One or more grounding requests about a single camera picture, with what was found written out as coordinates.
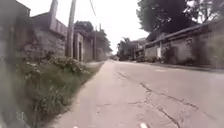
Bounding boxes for utility pole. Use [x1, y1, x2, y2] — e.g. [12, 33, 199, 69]
[66, 0, 78, 59]

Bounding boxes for row of buildings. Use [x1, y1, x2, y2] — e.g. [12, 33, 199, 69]
[73, 20, 113, 63]

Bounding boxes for grey asphalt road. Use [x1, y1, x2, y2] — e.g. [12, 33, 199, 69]
[49, 59, 224, 128]

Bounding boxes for grass verge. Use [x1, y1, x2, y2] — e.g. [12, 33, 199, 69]
[16, 54, 105, 128]

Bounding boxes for overhead wires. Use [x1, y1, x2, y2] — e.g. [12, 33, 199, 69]
[88, 0, 99, 20]

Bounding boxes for stone wall building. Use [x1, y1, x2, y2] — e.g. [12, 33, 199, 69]
[13, 0, 85, 63]

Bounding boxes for concrete pavement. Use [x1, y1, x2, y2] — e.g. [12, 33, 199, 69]
[133, 60, 224, 74]

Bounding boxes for grey concrete wall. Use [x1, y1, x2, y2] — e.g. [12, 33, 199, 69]
[0, 0, 34, 128]

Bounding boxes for robot's own part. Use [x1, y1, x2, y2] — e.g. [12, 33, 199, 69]
[139, 122, 149, 128]

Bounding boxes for trees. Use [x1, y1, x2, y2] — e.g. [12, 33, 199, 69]
[116, 37, 138, 62]
[136, 0, 224, 34]

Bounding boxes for long grey wall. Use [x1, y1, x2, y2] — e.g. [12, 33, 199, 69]
[143, 19, 224, 70]

